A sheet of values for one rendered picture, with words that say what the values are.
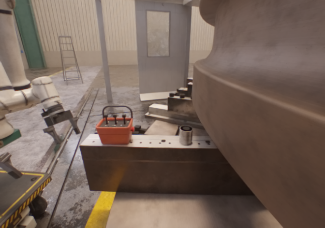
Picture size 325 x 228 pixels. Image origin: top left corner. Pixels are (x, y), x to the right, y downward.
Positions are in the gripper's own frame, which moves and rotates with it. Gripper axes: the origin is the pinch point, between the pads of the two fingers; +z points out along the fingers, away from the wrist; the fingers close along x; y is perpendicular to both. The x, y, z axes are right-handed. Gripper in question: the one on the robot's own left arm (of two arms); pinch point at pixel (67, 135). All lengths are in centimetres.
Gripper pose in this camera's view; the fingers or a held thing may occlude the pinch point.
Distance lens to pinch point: 100.0
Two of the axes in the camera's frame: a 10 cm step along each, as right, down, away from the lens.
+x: 2.4, -2.3, 9.4
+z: 3.7, 9.2, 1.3
